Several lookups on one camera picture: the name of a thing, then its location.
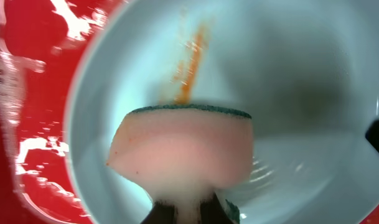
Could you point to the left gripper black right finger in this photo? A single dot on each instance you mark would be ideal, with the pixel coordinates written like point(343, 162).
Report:
point(211, 212)

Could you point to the pink sponge green scourer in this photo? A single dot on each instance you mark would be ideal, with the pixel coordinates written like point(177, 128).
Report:
point(182, 154)

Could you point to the light blue plate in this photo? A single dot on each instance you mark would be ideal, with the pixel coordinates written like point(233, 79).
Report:
point(307, 72)

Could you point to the red plastic tray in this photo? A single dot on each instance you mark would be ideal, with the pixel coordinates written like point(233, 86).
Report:
point(41, 46)

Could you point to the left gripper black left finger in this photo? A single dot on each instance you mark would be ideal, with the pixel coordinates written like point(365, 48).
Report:
point(161, 213)

